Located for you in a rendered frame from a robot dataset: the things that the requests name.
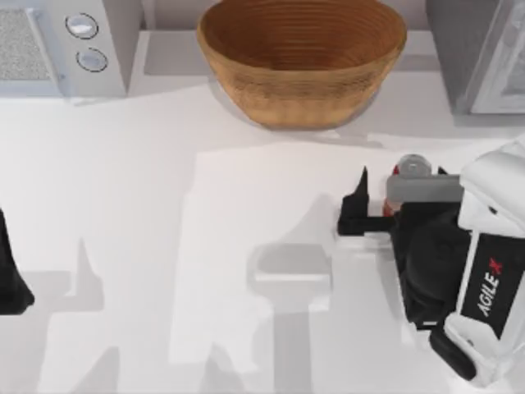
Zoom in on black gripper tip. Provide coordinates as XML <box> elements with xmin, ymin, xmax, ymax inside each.
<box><xmin>0</xmin><ymin>208</ymin><xmax>36</xmax><ymax>317</ymax></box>

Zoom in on speckled grey microwave door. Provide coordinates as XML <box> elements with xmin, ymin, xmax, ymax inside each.
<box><xmin>0</xmin><ymin>7</ymin><xmax>66</xmax><ymax>99</ymax></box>

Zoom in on round silver microwave knob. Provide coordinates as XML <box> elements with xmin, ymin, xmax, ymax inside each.
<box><xmin>64</xmin><ymin>11</ymin><xmax>100</xmax><ymax>41</ymax></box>
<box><xmin>75</xmin><ymin>46</ymin><xmax>110</xmax><ymax>74</ymax></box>

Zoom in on pale cabinet door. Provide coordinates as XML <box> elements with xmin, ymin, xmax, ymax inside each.
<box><xmin>465</xmin><ymin>0</ymin><xmax>525</xmax><ymax>116</ymax></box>

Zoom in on pale microwave oven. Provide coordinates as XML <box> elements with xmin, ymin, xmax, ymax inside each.
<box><xmin>0</xmin><ymin>0</ymin><xmax>144</xmax><ymax>100</ymax></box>

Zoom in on brown woven basket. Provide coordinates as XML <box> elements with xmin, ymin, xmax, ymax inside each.
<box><xmin>195</xmin><ymin>0</ymin><xmax>409</xmax><ymax>132</ymax></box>

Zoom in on red can silver top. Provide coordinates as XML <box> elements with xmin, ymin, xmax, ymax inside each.
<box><xmin>381</xmin><ymin>153</ymin><xmax>434</xmax><ymax>218</ymax></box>

